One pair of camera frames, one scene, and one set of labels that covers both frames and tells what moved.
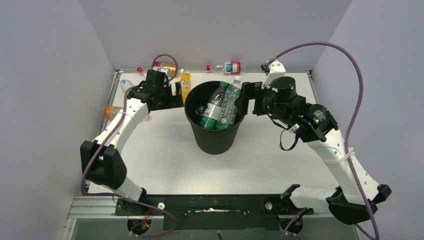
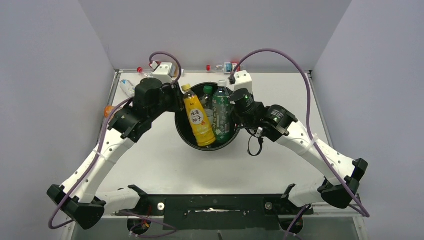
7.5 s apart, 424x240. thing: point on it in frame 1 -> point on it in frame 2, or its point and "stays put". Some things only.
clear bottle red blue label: (230, 68) stays put
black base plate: (213, 212) stays put
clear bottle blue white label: (125, 84) stays put
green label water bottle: (212, 112) -> (207, 102)
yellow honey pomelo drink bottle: (185, 85) -> (198, 117)
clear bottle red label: (140, 71) stays put
